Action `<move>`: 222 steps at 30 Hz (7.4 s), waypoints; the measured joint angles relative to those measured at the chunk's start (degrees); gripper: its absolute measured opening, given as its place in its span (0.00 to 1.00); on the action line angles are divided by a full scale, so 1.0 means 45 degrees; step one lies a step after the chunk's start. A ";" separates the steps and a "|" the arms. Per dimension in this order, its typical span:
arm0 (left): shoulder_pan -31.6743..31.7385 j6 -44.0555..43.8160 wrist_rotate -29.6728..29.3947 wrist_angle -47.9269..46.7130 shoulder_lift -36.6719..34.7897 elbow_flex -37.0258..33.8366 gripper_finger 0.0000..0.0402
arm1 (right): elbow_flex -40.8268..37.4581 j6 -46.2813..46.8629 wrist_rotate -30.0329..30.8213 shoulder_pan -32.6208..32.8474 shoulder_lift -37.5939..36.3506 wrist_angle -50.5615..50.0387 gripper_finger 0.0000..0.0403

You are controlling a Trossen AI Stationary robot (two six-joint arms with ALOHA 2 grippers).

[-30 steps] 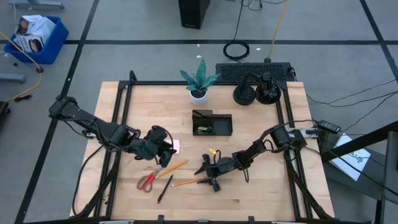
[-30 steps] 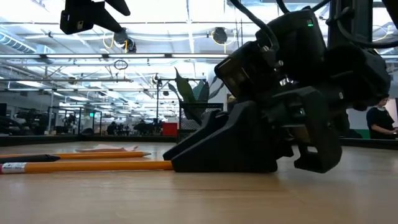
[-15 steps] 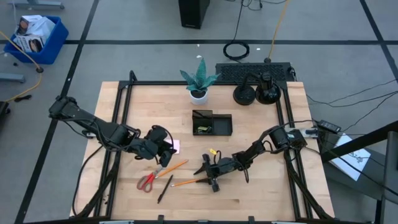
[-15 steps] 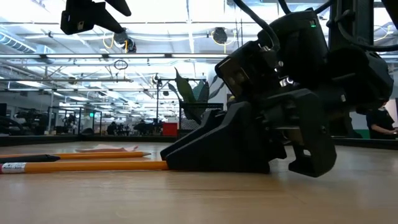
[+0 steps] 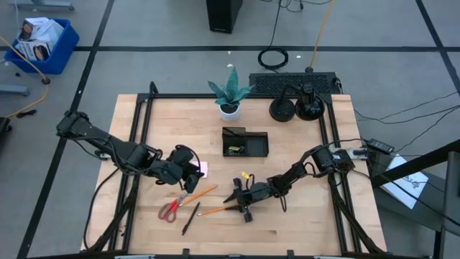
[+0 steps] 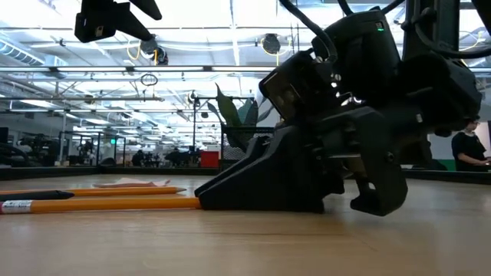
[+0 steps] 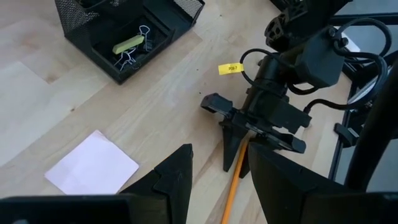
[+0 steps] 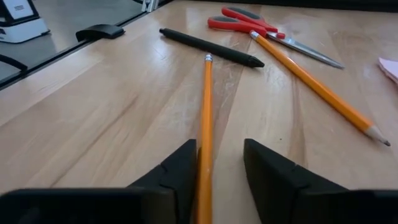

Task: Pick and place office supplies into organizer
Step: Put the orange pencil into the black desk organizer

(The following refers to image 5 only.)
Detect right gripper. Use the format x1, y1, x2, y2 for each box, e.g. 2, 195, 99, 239
222, 177, 276, 214

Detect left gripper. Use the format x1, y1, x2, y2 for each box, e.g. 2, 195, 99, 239
156, 144, 205, 186

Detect pink sticky note pad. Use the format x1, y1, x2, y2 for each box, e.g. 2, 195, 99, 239
190, 160, 209, 179

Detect orange pencil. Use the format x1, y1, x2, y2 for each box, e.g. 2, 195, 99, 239
178, 183, 219, 207
196, 204, 240, 217

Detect red handled scissors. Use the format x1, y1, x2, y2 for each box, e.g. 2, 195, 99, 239
157, 191, 190, 224

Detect black pen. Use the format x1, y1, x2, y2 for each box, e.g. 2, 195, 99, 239
181, 201, 201, 237

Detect black mesh desk organizer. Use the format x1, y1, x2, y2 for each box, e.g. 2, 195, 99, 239
221, 126, 270, 158

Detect white plant pot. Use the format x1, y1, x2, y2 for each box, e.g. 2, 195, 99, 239
218, 103, 242, 122

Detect green leafy plant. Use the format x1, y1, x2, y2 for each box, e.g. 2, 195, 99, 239
207, 67, 255, 107

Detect black gooseneck desk lamp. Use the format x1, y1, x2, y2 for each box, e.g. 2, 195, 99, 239
268, 82, 326, 122

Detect black keyboard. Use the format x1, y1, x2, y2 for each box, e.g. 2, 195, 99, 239
247, 71, 341, 96

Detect black power adapter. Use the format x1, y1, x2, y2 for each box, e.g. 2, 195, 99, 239
365, 137, 395, 154

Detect black computer tower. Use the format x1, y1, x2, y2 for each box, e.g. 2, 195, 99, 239
205, 0, 244, 35

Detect white paper sheet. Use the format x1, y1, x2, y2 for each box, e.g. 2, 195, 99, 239
379, 153, 430, 210

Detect blue plastic bin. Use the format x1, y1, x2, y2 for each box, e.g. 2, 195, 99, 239
3, 17, 81, 76

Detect black rig stand beam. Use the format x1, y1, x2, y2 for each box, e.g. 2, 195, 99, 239
369, 138, 460, 188

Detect white printed carton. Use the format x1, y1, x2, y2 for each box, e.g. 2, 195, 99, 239
14, 38, 55, 62
17, 17, 51, 42

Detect black table frame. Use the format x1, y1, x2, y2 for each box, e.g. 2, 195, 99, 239
81, 81, 387, 259

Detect black coiled cable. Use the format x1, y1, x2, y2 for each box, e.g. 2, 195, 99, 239
257, 0, 303, 71

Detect yellow hanging cable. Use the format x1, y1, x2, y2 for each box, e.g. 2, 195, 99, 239
305, 0, 336, 73

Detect yellow floor cable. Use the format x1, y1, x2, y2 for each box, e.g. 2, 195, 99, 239
0, 35, 51, 120

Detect grey metal post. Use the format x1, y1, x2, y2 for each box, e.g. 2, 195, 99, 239
433, 150, 460, 259

